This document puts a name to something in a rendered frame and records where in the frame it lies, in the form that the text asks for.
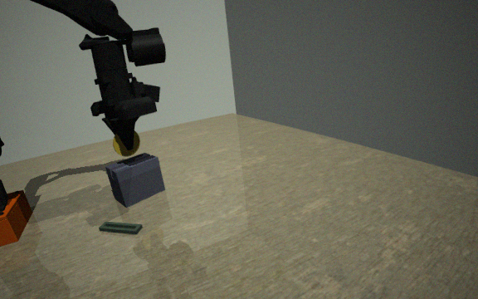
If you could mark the gold coin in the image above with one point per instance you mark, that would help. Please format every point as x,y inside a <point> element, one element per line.
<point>120,148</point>

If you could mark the dark green slotted holder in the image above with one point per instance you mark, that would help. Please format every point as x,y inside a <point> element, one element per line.
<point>114,227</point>

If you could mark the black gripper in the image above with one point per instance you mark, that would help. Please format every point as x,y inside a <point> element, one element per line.
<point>118,104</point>

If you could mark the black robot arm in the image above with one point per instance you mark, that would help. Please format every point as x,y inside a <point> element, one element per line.
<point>144,47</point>

